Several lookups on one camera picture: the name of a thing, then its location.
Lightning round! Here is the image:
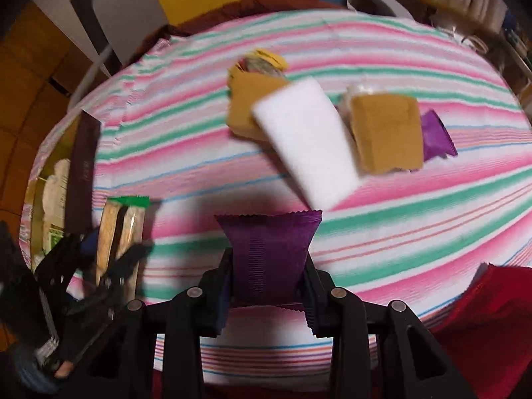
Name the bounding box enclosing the white tube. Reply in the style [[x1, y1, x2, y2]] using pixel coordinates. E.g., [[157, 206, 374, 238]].
[[68, 44, 115, 111]]

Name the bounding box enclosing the gold tin box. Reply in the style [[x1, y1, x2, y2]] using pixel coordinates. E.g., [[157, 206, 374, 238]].
[[23, 110, 102, 267]]

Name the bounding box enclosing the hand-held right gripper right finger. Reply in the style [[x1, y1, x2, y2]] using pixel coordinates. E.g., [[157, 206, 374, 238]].
[[301, 255, 476, 399]]

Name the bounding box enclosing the pale cracker packet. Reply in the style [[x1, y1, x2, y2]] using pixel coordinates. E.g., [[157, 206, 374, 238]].
[[42, 159, 70, 233]]

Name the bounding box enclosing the white soft packet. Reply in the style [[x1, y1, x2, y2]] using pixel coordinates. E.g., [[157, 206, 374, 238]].
[[250, 78, 361, 210]]

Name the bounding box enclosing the black pole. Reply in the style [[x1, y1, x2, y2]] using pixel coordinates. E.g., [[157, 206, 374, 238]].
[[70, 0, 123, 75]]

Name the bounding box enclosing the dark red garment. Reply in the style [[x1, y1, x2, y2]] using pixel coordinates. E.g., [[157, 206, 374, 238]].
[[158, 0, 345, 36]]

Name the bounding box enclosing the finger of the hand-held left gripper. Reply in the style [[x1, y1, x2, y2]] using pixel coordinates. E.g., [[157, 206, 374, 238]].
[[68, 243, 154, 321], [35, 228, 102, 287]]

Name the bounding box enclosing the person's red clothing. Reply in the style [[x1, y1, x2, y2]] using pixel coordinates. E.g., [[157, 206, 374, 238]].
[[428, 262, 532, 399]]

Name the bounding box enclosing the purple snack packet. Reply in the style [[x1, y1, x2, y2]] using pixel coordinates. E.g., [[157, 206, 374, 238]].
[[214, 210, 323, 337], [420, 109, 459, 163]]

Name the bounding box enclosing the person's left hand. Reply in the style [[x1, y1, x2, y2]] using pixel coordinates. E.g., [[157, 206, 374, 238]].
[[33, 332, 84, 381]]

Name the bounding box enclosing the clear wrapped snack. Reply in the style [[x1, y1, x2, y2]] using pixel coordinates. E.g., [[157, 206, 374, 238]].
[[343, 84, 379, 134]]

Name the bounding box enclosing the striped blanket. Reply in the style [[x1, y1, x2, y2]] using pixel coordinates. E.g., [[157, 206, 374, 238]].
[[29, 8, 532, 387]]

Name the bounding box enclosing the wooden wardrobe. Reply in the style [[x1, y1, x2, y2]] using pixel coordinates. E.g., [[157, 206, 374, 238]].
[[0, 0, 84, 233]]

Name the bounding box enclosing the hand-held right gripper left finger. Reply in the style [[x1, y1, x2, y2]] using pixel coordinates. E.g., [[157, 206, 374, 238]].
[[89, 248, 234, 399]]

